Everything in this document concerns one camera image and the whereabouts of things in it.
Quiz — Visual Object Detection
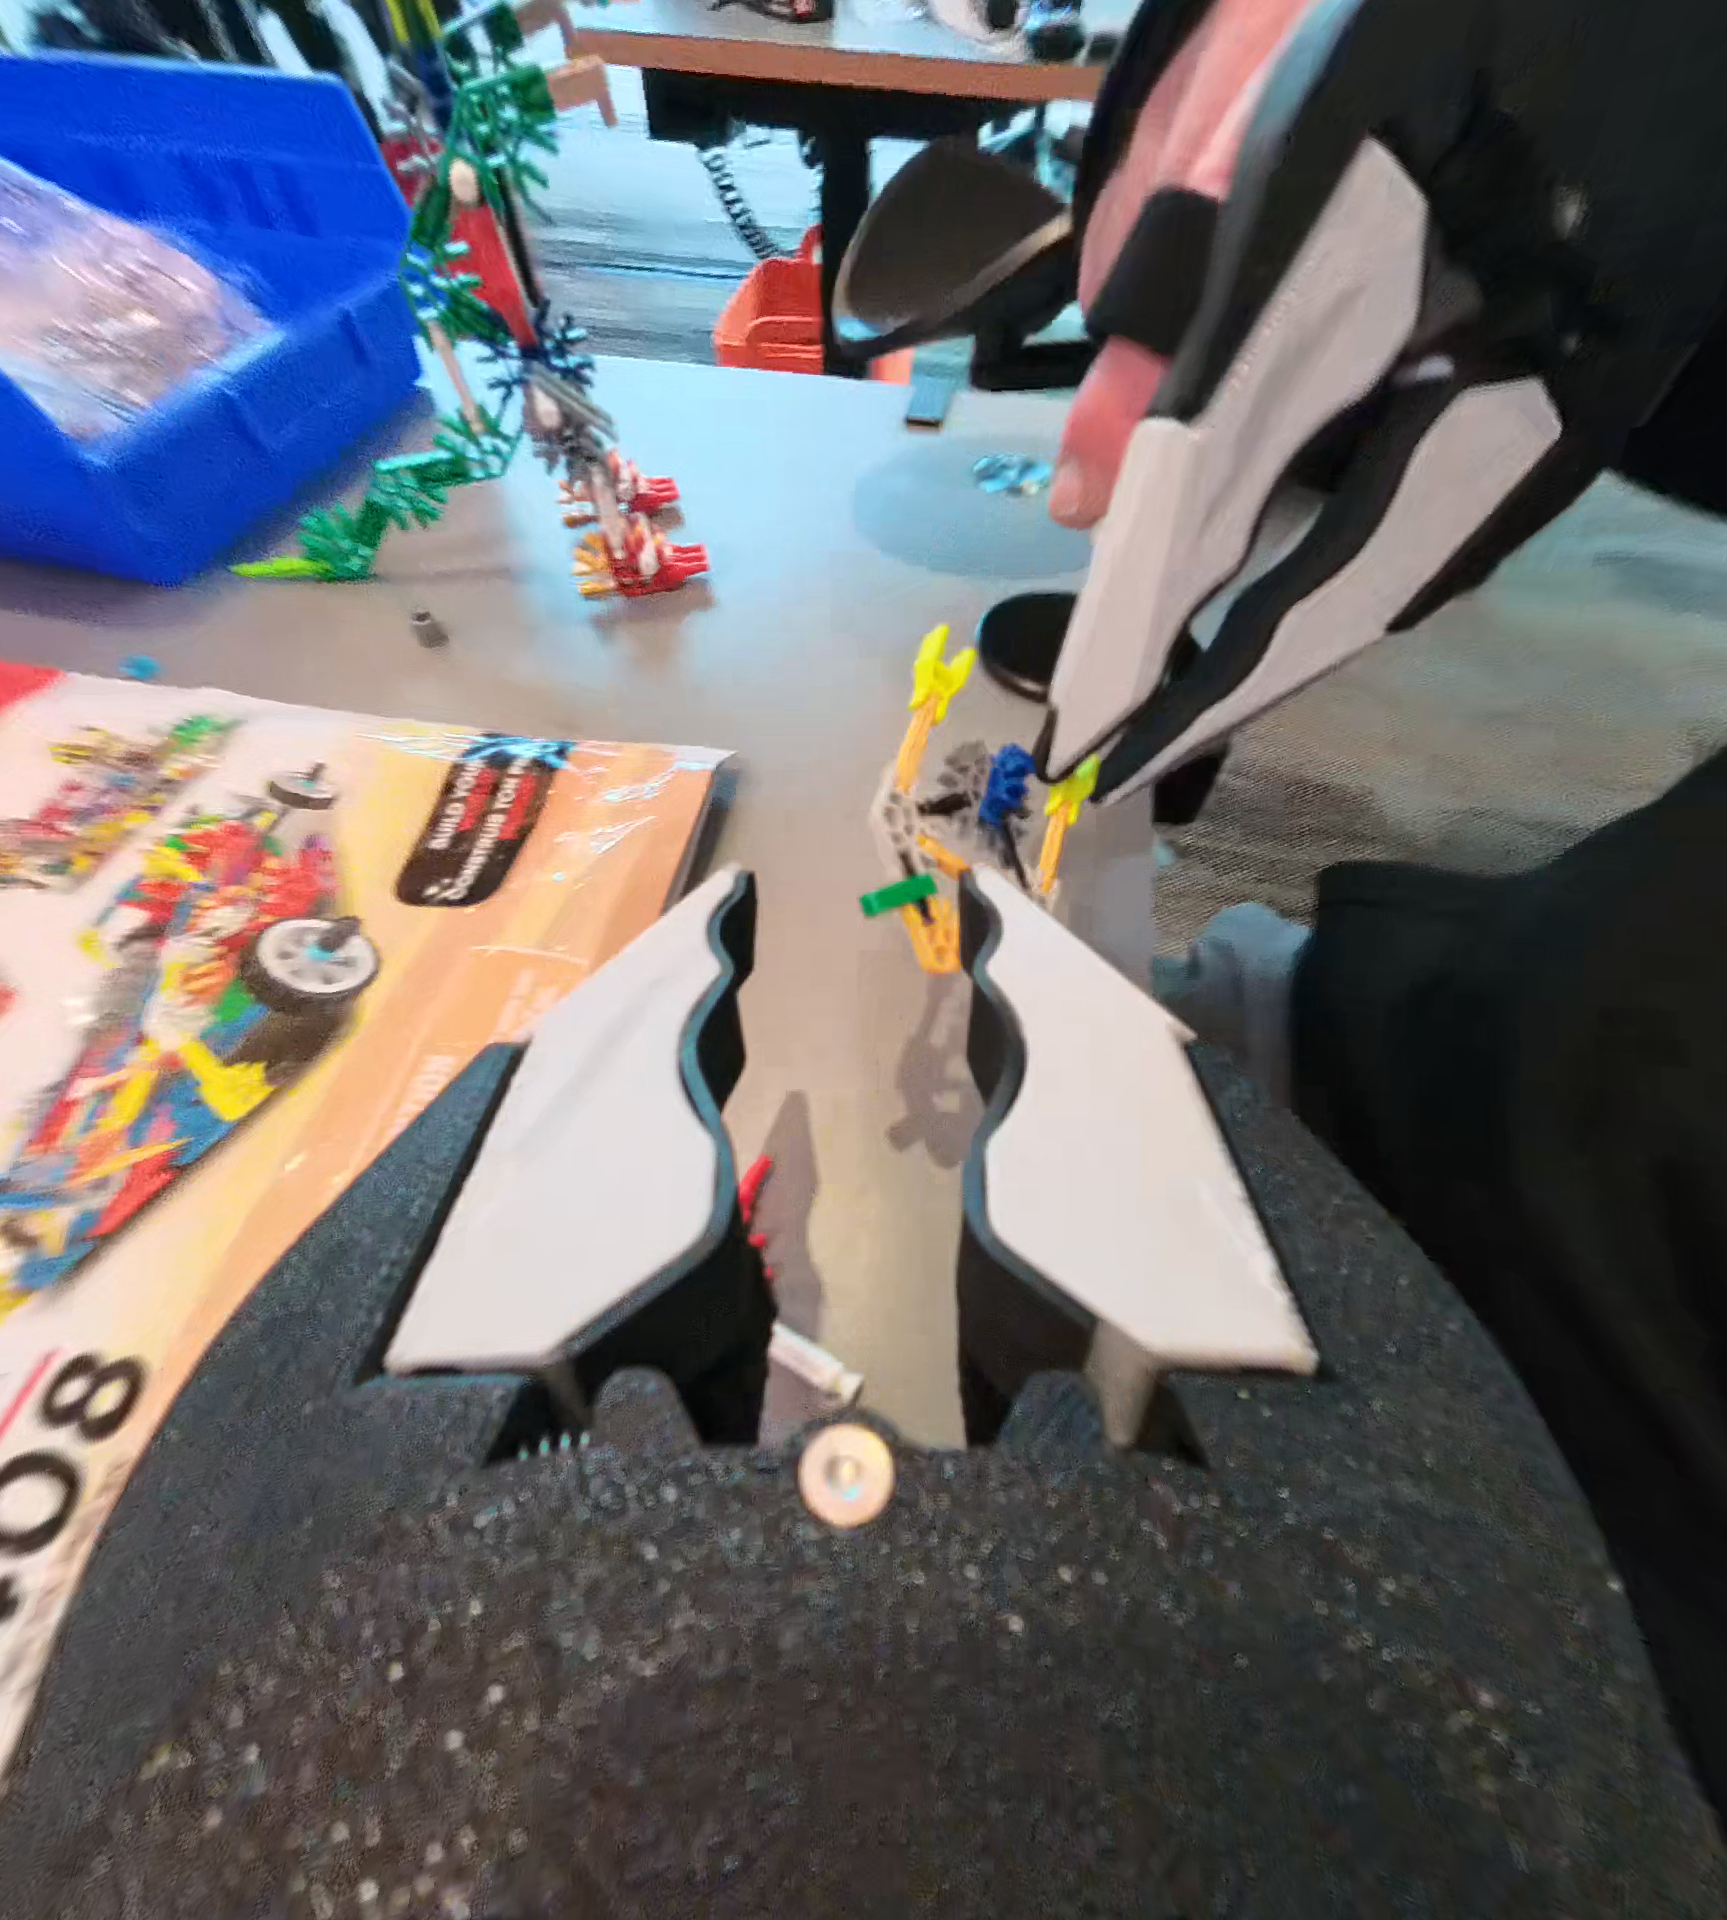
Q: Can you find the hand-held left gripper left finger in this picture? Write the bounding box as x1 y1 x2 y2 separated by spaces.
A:
385 866 766 1449

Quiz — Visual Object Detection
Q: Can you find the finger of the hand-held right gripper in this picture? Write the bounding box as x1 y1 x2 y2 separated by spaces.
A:
1092 372 1566 807
1040 138 1438 786

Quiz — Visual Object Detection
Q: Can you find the white toy rod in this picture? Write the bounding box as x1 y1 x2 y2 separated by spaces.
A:
768 1323 868 1410

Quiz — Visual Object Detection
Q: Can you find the black grey connector toy assembly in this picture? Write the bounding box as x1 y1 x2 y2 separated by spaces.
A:
496 306 628 528

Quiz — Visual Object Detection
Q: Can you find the red plastic crate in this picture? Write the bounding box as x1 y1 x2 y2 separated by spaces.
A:
714 223 830 378

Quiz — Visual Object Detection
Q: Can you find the small multicolour toy assembly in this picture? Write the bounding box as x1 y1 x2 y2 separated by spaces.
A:
864 625 1108 980

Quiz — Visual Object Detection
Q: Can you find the small blue plastic bin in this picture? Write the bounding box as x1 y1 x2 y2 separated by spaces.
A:
0 36 426 590

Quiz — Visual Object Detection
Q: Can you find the red yellow connector toy assembly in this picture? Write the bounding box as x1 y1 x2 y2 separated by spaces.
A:
564 450 716 601

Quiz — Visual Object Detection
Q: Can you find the clear plastic bag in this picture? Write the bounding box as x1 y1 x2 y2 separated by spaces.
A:
0 107 277 446

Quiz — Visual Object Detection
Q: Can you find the construction toy set plastic bag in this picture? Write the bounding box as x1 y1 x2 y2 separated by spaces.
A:
0 643 740 1869

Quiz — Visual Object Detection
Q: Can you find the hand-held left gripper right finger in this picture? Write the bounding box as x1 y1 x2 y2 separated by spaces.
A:
958 866 1322 1449

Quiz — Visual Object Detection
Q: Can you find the person's black top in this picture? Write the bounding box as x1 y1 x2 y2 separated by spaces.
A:
1290 703 1727 1920

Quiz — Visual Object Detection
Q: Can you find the black round disc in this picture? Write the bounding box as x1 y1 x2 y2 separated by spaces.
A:
976 587 1094 701

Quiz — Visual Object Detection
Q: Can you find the green connector toy assembly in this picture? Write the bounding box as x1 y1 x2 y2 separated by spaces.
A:
231 0 568 587

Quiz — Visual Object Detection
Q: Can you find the person's right hand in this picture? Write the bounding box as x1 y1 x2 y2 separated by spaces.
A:
1050 0 1326 530

